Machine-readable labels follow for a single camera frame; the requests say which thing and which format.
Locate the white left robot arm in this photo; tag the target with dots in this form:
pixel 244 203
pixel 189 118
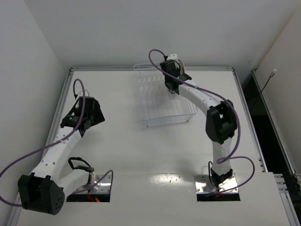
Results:
pixel 44 190

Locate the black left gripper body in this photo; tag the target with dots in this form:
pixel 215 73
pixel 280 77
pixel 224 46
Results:
pixel 98 112

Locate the white wire dish rack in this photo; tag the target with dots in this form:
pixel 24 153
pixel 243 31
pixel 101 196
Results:
pixel 159 106

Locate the aluminium table frame rail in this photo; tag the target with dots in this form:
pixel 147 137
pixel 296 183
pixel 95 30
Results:
pixel 16 211

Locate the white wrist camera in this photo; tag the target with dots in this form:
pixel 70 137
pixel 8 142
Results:
pixel 85 92
pixel 171 57

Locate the white plate with orange sunburst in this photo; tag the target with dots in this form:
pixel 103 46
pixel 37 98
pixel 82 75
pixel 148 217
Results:
pixel 182 67

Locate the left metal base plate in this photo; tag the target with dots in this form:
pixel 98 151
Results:
pixel 102 187

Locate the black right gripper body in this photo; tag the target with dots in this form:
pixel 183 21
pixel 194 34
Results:
pixel 169 66

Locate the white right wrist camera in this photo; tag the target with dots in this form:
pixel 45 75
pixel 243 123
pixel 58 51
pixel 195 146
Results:
pixel 171 57

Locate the metal base plate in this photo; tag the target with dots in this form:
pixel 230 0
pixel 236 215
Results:
pixel 102 187
pixel 204 186

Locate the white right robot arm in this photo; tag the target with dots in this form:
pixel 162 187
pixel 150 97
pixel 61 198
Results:
pixel 221 122

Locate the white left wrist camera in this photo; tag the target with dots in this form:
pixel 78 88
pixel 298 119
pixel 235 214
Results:
pixel 85 92

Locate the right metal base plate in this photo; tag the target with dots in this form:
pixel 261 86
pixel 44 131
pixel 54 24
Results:
pixel 204 186

